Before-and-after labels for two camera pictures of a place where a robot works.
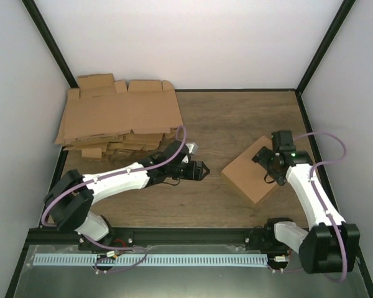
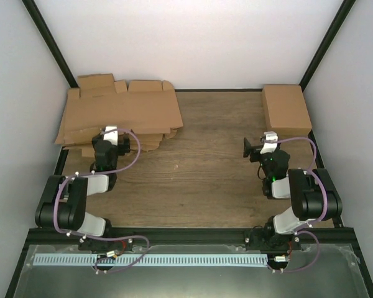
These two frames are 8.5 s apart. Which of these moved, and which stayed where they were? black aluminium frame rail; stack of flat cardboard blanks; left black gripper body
Moved: left black gripper body
Stayed: black aluminium frame rail; stack of flat cardboard blanks
